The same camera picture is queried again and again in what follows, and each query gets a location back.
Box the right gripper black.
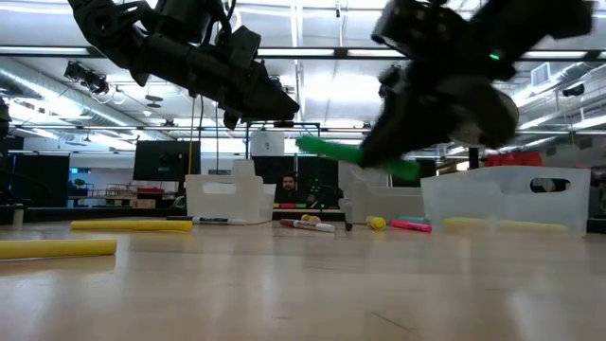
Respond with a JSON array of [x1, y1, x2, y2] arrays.
[[362, 61, 480, 168]]

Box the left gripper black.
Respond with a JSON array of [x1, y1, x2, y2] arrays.
[[136, 37, 301, 131]]

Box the green highlighter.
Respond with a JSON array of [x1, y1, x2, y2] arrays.
[[295, 135, 421, 183]]

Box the thin pink marker pen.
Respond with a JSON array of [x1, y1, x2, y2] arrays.
[[389, 219, 433, 234]]

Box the black Expo marker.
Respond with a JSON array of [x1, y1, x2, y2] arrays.
[[166, 215, 248, 226]]

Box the clear plastic bin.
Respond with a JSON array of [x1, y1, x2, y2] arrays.
[[419, 165, 592, 236]]

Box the white box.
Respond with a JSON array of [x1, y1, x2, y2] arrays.
[[249, 131, 286, 157]]

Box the white sheet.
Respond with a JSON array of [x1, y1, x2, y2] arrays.
[[337, 160, 370, 188]]

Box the grey translucent plastic bin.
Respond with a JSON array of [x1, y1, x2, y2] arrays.
[[344, 182, 426, 224]]

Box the person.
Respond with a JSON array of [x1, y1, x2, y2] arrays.
[[275, 170, 313, 206]]

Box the white plastic bin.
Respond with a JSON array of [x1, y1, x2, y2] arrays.
[[184, 159, 277, 224]]

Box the black monitor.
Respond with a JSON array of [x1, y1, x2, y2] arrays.
[[134, 140, 202, 183]]

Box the red storage bins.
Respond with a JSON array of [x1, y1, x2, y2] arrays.
[[485, 151, 544, 168]]

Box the black speaker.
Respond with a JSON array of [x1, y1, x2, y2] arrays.
[[561, 82, 587, 99]]

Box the black stand frame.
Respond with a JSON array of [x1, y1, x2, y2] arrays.
[[244, 120, 322, 160]]

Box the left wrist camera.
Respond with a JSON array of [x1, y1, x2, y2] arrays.
[[229, 26, 262, 65]]

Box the black hanging camera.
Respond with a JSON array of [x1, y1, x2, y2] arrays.
[[63, 60, 111, 96]]

